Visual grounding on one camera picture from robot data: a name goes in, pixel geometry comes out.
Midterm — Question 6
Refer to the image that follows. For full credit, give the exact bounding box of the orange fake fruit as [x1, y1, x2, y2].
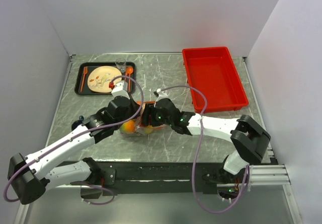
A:
[120, 120, 136, 134]

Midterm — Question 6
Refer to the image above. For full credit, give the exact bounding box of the clear zip top bag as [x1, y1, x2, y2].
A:
[119, 101, 166, 136]

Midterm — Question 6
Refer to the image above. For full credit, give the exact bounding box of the yellow fake fruit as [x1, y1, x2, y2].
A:
[142, 126, 154, 134]

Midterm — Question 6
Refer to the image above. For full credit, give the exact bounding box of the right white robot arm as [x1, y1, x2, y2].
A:
[141, 98, 271, 183]

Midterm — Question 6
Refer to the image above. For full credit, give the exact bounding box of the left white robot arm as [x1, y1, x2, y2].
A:
[3, 96, 142, 205]

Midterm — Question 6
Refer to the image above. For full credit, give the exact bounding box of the beige bird plate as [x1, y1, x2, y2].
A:
[87, 66, 121, 93]

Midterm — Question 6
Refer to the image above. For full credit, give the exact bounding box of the orange plastic spoon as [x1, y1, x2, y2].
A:
[125, 66, 134, 76]

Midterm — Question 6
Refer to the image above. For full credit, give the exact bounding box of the black serving tray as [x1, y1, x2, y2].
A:
[74, 61, 122, 96]

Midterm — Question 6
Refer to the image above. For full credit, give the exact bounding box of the clear plastic cup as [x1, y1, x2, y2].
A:
[115, 58, 126, 73]

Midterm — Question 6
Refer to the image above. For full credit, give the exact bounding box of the dark blue object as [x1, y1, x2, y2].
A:
[71, 115, 85, 131]

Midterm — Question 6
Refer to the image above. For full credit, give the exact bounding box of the orange plastic fork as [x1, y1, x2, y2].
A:
[79, 66, 88, 93]

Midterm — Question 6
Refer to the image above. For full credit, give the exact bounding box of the red plastic bin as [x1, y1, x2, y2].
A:
[182, 46, 249, 113]

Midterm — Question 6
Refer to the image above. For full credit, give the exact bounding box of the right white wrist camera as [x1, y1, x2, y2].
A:
[154, 89, 168, 106]

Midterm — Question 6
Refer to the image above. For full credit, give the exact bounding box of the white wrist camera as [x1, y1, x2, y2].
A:
[154, 89, 168, 106]
[109, 81, 130, 99]

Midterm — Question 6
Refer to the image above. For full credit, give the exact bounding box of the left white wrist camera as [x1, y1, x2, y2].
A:
[109, 81, 130, 99]

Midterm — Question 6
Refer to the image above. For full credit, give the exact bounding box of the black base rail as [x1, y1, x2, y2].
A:
[57, 157, 252, 199]

